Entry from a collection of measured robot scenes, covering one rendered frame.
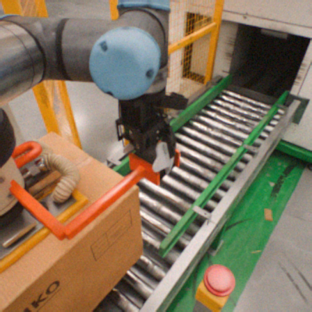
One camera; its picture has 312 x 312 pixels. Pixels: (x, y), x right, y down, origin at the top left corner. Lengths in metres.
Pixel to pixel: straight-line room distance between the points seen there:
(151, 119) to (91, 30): 0.22
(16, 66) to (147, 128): 0.26
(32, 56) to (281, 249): 1.90
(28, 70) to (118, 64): 0.09
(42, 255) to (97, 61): 0.48
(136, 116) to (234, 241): 1.56
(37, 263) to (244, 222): 1.62
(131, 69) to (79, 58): 0.07
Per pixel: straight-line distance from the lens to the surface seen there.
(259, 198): 2.23
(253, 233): 2.02
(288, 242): 2.08
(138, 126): 0.49
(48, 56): 0.35
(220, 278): 0.66
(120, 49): 0.29
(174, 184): 1.45
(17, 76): 0.30
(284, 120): 2.01
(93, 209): 0.53
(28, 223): 0.67
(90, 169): 0.80
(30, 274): 0.66
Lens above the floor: 1.64
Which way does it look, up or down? 45 degrees down
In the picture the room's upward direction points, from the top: straight up
